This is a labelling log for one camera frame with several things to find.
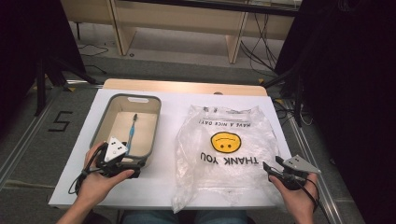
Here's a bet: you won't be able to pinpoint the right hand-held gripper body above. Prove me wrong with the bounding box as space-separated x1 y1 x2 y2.
274 154 321 190

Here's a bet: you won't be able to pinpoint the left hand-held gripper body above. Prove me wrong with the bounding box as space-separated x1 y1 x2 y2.
94 136 134 179

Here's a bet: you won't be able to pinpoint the grey and blue toothbrush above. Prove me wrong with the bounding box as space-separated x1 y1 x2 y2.
125 113 138 155

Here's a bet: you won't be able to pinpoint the beige bin with grey rim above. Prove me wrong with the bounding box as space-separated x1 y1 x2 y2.
89 92 163 167

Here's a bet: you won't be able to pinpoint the clear plastic bag yellow face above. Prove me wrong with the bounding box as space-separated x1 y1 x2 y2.
171 104 283 214

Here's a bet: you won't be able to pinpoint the person's right hand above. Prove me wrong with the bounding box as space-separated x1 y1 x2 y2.
269 172 319 224

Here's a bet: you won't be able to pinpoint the person's left hand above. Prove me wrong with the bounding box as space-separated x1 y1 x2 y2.
76 141 135 203

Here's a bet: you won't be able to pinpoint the person's legs in jeans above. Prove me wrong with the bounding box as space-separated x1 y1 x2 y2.
120 209 250 224

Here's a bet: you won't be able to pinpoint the white board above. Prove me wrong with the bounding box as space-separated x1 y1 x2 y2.
49 88 311 209

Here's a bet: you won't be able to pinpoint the black metal stand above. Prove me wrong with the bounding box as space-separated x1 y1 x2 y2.
262 60 305 128

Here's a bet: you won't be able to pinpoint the wooden table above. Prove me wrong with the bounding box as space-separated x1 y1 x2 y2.
102 77 269 97

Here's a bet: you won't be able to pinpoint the black curtain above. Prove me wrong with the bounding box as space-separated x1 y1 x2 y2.
0 0 88 138
274 0 396 224

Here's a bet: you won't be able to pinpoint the black tripod stand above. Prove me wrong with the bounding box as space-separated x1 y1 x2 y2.
33 55 98 117

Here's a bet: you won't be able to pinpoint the light wooden desk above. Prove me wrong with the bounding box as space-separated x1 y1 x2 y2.
60 0 303 64

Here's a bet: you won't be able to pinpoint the metal floor rail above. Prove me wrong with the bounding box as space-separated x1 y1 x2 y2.
274 98 345 224
0 78 105 189

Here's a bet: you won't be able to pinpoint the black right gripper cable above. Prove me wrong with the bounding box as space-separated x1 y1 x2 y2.
297 178 332 224

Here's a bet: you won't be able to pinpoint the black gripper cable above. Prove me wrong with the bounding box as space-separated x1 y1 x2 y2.
297 178 332 224
68 146 106 195

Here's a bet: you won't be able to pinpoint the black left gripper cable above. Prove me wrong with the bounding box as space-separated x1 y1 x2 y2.
68 146 106 195

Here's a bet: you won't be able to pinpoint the thin black floor cable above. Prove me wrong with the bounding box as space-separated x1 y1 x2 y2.
77 43 110 58

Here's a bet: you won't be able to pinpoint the bundle of black cables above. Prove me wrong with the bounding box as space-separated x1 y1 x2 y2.
239 12 279 75

